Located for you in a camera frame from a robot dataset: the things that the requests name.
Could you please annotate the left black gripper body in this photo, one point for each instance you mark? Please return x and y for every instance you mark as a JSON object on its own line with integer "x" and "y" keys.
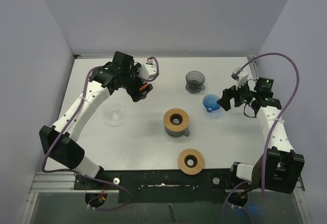
{"x": 132, "y": 81}

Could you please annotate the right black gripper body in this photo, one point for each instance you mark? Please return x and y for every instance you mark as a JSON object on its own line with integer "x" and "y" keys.
{"x": 243, "y": 95}

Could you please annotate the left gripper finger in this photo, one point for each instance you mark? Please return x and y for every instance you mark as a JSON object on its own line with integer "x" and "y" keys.
{"x": 137, "y": 96}
{"x": 144, "y": 90}

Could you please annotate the grey glass carafe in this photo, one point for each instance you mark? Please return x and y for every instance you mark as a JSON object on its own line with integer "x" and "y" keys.
{"x": 178, "y": 134}

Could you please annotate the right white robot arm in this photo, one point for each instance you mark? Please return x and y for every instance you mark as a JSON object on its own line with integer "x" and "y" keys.
{"x": 279, "y": 168}

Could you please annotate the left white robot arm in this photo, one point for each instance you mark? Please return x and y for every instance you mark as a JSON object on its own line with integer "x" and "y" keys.
{"x": 59, "y": 141}

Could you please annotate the blue plastic dripper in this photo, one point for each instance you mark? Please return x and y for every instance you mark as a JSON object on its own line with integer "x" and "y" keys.
{"x": 210, "y": 103}

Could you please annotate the grey plastic dripper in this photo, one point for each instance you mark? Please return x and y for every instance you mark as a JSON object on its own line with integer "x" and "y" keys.
{"x": 194, "y": 82}

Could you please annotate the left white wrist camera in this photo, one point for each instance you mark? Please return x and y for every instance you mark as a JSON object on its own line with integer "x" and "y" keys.
{"x": 148, "y": 72}

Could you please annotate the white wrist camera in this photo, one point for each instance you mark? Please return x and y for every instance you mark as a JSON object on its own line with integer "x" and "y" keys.
{"x": 148, "y": 72}
{"x": 240, "y": 76}

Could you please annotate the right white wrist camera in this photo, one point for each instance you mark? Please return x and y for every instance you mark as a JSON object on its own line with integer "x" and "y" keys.
{"x": 240, "y": 76}

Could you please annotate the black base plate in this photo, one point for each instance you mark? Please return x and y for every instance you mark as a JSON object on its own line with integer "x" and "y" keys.
{"x": 172, "y": 186}

